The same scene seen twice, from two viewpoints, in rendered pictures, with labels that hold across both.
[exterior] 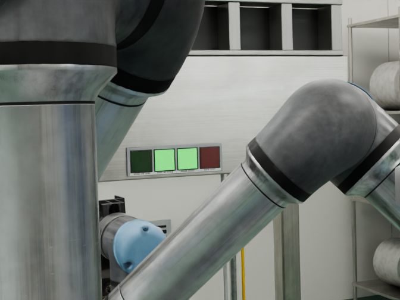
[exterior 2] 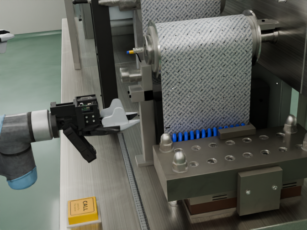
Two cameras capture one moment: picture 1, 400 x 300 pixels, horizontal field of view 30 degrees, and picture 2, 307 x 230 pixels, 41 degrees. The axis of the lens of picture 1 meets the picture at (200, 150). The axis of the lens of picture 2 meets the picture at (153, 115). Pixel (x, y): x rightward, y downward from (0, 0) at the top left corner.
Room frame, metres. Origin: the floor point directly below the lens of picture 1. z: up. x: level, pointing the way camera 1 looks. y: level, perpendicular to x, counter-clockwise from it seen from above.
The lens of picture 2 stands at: (1.60, -0.70, 1.56)
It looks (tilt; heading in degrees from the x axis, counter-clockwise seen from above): 26 degrees down; 103
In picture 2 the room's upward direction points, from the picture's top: 4 degrees counter-clockwise
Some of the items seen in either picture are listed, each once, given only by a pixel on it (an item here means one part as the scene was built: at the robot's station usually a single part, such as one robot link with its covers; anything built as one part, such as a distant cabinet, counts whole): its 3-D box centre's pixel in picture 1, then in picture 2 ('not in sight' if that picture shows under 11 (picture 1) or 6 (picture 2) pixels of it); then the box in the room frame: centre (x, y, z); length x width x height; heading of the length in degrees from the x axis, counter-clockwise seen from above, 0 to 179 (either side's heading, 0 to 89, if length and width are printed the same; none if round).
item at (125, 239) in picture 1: (135, 247); (11, 131); (1.07, 0.10, 1.11); 0.11 x 0.08 x 0.09; 22
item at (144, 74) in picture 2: not in sight; (141, 115); (1.34, 0.32, 1.05); 0.06 x 0.05 x 0.31; 22
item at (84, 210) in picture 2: not in sight; (82, 210); (1.24, 0.06, 0.91); 0.07 x 0.07 x 0.02; 22
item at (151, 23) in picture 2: not in sight; (154, 49); (1.39, 0.30, 1.25); 0.15 x 0.01 x 0.15; 112
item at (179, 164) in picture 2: not in sight; (179, 160); (1.48, 0.09, 1.05); 0.04 x 0.04 x 0.04
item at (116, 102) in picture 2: not in sight; (118, 109); (1.30, 0.22, 1.11); 0.09 x 0.03 x 0.06; 31
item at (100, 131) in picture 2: not in sight; (102, 128); (1.28, 0.16, 1.09); 0.09 x 0.05 x 0.02; 13
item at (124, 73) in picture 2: not in sight; (124, 75); (1.31, 0.30, 1.18); 0.04 x 0.02 x 0.04; 112
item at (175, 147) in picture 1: (175, 159); not in sight; (1.84, 0.06, 1.18); 0.25 x 0.01 x 0.07; 112
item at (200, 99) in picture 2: not in sight; (207, 101); (1.52, 0.29, 1.11); 0.23 x 0.01 x 0.18; 22
